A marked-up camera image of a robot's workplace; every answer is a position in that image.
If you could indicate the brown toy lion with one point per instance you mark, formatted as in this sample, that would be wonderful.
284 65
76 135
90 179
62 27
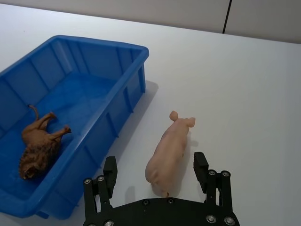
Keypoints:
40 146

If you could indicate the pink toy pig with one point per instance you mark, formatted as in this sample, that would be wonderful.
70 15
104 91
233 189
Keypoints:
168 153

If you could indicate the grey wall panel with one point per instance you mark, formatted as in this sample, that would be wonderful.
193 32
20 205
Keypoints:
164 14

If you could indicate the blue plastic bin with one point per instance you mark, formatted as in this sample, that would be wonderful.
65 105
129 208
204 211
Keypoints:
70 117

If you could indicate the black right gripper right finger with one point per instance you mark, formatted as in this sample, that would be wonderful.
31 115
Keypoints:
212 182

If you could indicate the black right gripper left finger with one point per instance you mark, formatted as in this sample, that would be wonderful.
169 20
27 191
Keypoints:
107 182

